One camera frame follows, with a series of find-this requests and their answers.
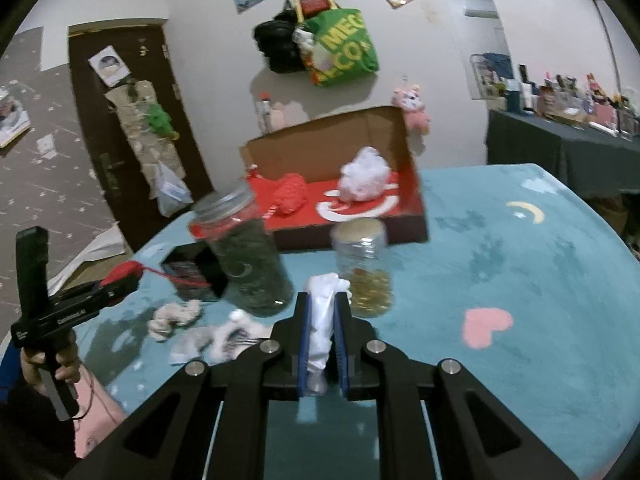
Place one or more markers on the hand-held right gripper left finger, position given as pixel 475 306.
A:
pixel 303 345

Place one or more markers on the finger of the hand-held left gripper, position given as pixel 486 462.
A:
pixel 117 287

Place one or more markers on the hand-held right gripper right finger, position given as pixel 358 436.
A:
pixel 342 345

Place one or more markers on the red yarn ball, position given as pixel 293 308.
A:
pixel 122 270

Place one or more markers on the beige knitted scrunchie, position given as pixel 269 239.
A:
pixel 172 317

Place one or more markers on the beige powder puff black ribbon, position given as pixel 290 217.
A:
pixel 240 335

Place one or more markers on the small grey white cloth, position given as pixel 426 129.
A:
pixel 192 342

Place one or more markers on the cardboard box red inside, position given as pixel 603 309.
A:
pixel 310 197

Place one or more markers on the person's left hand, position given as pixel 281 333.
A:
pixel 67 370

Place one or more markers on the white paper sheet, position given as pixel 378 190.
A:
pixel 95 250

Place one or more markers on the clear plastic jar gold contents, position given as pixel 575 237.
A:
pixel 367 265

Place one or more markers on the small black box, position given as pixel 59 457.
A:
pixel 210 260

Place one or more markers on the glass jar metal lid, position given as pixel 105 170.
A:
pixel 250 260

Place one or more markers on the clear plastic bag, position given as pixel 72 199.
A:
pixel 171 190

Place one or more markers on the pink cloth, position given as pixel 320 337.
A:
pixel 102 410

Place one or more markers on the red knitted pouch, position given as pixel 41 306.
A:
pixel 291 195

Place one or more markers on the beige hanging organizer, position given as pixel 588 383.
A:
pixel 135 125

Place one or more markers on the dark brown door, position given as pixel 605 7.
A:
pixel 90 125

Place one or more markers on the white fluffy bath pouf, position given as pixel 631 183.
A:
pixel 365 175

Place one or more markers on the green plush toy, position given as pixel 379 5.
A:
pixel 161 120

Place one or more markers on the teal blanket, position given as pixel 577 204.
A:
pixel 500 260

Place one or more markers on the open book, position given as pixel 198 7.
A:
pixel 12 120

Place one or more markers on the door poster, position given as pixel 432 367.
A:
pixel 109 65

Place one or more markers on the white bottle red cap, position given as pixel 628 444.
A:
pixel 264 112

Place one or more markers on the small pink pig toy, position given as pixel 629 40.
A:
pixel 279 117

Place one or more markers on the pink plush toy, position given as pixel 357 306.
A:
pixel 414 105

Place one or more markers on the dark cloth covered table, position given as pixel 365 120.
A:
pixel 530 145

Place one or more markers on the black hanging bag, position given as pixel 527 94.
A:
pixel 277 42

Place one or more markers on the green tote bag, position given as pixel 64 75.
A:
pixel 345 45

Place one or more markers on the row of bottles and boxes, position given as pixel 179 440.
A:
pixel 560 95

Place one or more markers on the red hanging bag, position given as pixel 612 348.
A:
pixel 312 0

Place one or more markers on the white air conditioner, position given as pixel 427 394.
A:
pixel 481 11

